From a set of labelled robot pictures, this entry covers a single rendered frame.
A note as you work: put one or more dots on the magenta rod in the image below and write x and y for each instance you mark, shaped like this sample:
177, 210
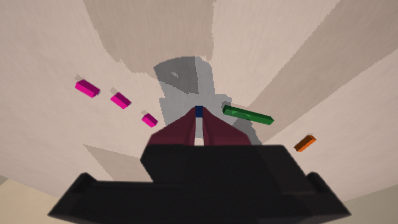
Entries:
149, 120
120, 100
87, 88

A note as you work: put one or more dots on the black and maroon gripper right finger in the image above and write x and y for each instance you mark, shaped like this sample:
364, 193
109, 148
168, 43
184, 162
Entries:
220, 132

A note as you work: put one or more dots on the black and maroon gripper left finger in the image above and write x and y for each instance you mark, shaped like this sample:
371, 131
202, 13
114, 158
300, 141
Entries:
177, 132

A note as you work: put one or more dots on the orange rod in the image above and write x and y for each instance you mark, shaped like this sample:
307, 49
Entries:
308, 140

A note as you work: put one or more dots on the green rod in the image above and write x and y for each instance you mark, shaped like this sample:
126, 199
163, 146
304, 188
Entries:
248, 115

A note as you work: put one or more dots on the small blue cube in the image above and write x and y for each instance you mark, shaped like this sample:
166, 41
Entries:
199, 111

